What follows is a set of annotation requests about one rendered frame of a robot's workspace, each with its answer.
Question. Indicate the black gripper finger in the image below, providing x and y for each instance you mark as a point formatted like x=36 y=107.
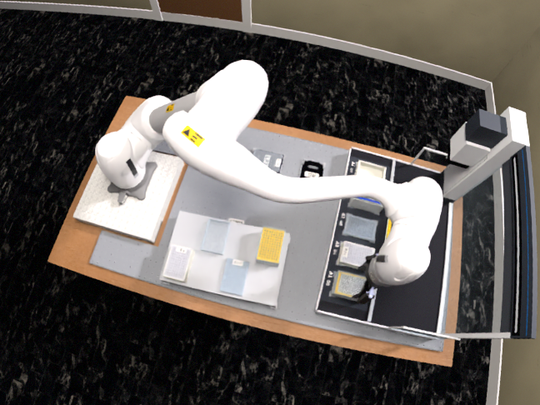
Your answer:
x=365 y=295
x=367 y=258

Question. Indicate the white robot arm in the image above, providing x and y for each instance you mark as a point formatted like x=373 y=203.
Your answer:
x=203 y=137

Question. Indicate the black flat nest plate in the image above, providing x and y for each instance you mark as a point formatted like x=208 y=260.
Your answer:
x=312 y=169

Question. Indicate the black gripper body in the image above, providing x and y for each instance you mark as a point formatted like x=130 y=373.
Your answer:
x=370 y=282

